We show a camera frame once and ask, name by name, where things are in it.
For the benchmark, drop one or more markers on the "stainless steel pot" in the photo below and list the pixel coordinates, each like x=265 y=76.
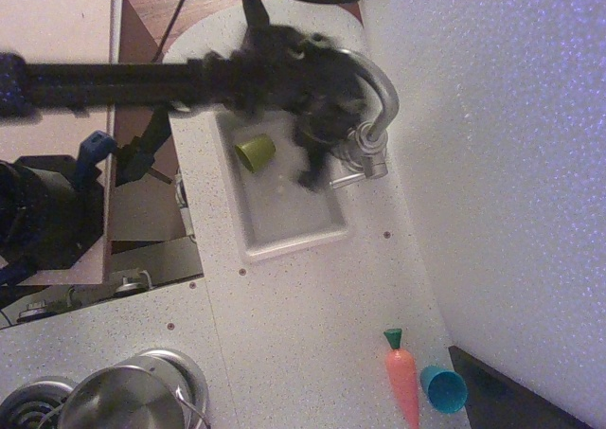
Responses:
x=156 y=388

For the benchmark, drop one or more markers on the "teal plastic cup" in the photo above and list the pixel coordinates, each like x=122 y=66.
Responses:
x=445 y=389

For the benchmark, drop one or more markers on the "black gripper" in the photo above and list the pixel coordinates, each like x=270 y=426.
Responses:
x=283 y=68

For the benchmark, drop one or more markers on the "orange toy carrot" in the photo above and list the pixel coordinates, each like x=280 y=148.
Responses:
x=402 y=375

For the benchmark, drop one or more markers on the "blue clamp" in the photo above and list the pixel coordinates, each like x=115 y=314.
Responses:
x=93 y=150

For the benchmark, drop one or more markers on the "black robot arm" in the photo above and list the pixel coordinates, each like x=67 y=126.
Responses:
x=197 y=83

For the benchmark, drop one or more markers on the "silver stove burner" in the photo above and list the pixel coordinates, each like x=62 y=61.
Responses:
x=36 y=404

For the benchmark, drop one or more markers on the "grey toy sink basin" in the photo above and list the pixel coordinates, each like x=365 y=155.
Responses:
x=272 y=213

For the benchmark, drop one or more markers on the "green plastic cup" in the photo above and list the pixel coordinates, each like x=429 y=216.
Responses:
x=256 y=153

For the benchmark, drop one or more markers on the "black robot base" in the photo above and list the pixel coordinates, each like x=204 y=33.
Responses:
x=49 y=218

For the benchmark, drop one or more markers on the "silver toy faucet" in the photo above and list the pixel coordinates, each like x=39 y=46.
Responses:
x=365 y=150

